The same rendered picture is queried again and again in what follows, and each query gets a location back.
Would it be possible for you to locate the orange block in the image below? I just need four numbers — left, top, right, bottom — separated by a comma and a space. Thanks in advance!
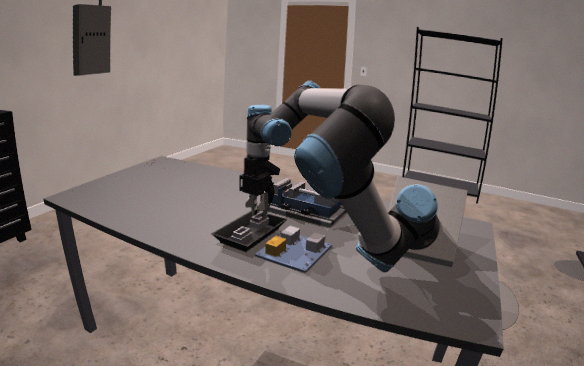
265, 236, 286, 257

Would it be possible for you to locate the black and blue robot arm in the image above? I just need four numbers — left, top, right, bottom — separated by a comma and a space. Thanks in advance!
246, 81, 440, 272

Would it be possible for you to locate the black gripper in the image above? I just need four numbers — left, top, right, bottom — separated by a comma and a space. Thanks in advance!
239, 154, 274, 220

